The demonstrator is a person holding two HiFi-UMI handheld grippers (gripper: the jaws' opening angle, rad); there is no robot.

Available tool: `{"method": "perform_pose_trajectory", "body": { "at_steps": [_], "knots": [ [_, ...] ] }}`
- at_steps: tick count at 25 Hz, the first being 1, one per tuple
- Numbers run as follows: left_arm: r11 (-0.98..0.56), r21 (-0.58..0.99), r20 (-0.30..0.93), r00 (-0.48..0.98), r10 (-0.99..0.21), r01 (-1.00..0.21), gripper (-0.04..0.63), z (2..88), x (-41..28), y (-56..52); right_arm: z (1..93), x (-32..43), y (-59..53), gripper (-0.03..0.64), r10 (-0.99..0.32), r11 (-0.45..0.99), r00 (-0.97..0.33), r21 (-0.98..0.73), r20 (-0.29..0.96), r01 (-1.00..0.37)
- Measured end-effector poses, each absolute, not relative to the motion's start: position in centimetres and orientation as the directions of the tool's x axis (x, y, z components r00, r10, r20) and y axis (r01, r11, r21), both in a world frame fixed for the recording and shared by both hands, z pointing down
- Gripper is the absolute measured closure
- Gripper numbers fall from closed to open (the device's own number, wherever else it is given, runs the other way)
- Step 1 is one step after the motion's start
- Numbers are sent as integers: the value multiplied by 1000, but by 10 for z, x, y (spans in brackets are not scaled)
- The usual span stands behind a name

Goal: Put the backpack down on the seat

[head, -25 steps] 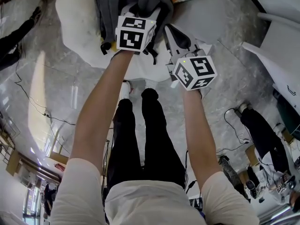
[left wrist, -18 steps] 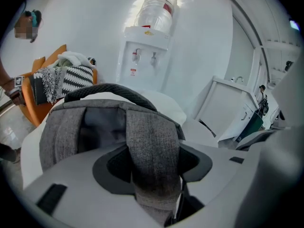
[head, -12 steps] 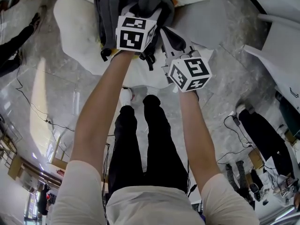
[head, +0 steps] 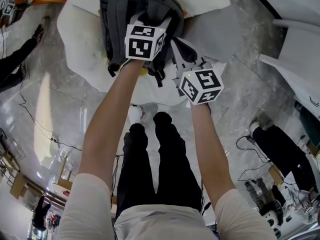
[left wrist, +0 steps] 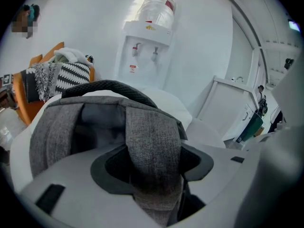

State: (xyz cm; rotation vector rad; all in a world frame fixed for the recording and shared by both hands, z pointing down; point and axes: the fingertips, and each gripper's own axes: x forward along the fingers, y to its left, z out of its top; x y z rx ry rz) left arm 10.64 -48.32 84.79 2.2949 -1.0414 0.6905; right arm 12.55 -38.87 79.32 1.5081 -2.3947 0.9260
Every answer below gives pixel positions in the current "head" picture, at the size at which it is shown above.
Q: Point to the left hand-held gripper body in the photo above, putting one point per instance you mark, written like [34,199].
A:
[140,44]

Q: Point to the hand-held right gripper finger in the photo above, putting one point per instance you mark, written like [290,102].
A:
[177,59]
[198,57]

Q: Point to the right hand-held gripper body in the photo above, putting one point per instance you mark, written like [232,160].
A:
[200,86]

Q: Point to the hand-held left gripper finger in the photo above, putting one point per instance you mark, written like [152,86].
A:
[167,25]
[136,19]

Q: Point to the black backpack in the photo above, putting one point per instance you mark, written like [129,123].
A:
[117,21]

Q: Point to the white round beanbag chair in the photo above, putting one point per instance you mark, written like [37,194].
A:
[82,46]

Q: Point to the person's right forearm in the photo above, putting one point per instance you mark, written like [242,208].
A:
[212,146]

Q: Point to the person's left forearm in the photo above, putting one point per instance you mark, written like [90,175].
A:
[107,114]

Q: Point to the person's right white shoe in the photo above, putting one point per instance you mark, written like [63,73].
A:
[163,108]

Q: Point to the person's white shoe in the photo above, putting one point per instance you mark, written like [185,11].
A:
[163,108]
[135,114]

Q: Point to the person's left white shoe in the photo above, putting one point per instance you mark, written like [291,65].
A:
[135,114]

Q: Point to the black power adapter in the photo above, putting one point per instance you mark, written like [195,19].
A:
[250,139]

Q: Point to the white cabinet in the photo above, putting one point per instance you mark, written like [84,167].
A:
[295,71]

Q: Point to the cardboard box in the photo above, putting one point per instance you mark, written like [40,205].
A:
[276,175]

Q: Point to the dark green container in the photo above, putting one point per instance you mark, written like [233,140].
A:
[310,126]

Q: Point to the white power strip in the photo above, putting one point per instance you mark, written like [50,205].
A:
[53,139]

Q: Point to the person's white t-shirt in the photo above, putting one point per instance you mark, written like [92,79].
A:
[160,224]

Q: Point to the red cloth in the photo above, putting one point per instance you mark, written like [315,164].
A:
[66,193]

